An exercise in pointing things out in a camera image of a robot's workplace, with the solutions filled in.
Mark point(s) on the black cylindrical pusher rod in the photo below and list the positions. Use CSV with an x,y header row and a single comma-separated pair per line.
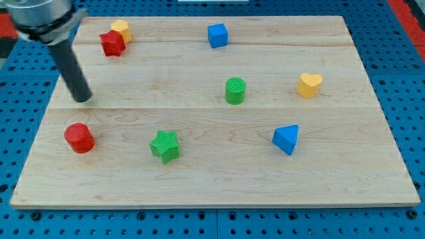
x,y
70,70

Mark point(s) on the red cylinder block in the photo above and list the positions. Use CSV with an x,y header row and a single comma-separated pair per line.
x,y
79,137

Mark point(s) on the red star block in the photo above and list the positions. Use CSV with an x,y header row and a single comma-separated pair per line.
x,y
112,43

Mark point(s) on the yellow hexagon block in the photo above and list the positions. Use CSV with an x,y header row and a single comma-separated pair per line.
x,y
122,27

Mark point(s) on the green star block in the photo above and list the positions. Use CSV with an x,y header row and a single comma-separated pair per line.
x,y
165,146

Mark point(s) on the light wooden board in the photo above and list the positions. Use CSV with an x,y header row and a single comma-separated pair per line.
x,y
169,78

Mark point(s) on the blue cube block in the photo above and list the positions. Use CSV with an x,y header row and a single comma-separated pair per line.
x,y
217,35

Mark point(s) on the green cylinder block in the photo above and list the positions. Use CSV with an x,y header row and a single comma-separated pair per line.
x,y
235,91

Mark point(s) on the blue triangle block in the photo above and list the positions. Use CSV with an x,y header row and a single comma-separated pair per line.
x,y
286,138

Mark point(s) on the yellow heart block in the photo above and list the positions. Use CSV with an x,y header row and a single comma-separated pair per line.
x,y
308,84

